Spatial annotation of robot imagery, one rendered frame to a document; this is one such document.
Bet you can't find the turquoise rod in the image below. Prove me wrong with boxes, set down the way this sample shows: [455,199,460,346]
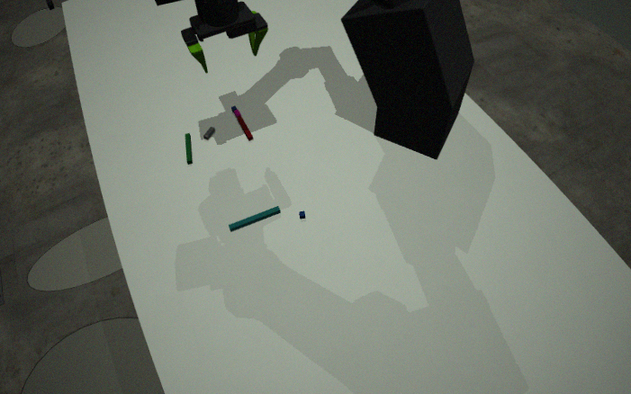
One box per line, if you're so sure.
[229,206,281,232]

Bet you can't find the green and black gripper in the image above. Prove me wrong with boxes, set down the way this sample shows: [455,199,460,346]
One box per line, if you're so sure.
[181,0,268,73]

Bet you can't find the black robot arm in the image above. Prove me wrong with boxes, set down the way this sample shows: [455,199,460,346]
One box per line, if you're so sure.
[155,0,410,23]

